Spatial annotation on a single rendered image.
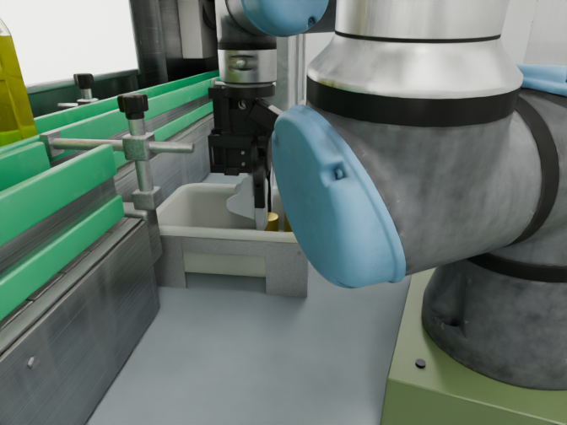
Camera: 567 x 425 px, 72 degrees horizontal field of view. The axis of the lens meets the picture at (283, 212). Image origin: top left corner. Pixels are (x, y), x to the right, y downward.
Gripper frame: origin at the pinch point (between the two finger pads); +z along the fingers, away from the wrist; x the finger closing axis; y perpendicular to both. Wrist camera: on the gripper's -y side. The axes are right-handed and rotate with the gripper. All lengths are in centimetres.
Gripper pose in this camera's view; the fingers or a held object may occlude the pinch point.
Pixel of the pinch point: (266, 220)
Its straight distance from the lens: 59.7
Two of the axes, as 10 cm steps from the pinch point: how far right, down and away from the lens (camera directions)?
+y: -9.9, -0.5, 1.0
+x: -1.1, 4.1, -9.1
